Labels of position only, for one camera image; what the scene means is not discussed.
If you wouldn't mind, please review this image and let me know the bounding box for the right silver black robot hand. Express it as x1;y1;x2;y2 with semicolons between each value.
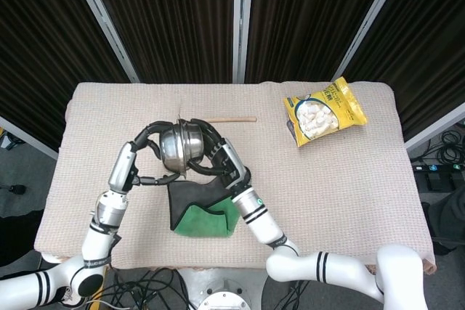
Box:
187;118;254;195

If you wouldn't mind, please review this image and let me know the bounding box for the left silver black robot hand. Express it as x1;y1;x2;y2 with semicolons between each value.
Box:
108;120;188;194

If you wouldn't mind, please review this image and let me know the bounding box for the stainless steel bowl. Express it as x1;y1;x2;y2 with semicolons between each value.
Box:
180;121;207;176
158;115;188;180

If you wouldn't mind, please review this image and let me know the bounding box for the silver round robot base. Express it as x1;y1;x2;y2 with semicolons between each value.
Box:
198;279;252;310

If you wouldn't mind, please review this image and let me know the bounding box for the wooden stick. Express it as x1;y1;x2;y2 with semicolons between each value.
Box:
206;116;258;124

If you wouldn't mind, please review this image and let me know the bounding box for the green and grey microfibre cloth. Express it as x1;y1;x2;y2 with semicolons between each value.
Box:
166;174;241;240

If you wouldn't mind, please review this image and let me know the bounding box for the beige waffle tablecloth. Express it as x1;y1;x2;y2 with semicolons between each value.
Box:
34;81;435;272

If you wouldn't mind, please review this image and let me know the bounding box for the yellow bag of white cubes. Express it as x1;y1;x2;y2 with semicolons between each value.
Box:
283;76;368;149

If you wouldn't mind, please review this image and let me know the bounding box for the black corrugated partition panel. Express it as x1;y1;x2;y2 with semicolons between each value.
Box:
84;0;242;84
0;0;132;151
343;0;465;142
245;0;395;84

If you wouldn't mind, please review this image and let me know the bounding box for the black power strip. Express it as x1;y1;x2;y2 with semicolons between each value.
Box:
413;163;465;174

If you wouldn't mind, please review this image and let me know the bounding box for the black bag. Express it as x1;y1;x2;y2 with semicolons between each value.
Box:
421;184;465;256

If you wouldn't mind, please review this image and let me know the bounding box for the aluminium partition post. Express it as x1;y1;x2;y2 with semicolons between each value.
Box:
66;0;140;83
404;105;465;152
0;115;59;160
331;0;412;81
232;0;254;84

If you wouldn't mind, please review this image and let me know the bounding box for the black cable bundle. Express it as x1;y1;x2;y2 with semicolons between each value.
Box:
434;130;465;166
103;266;193;310

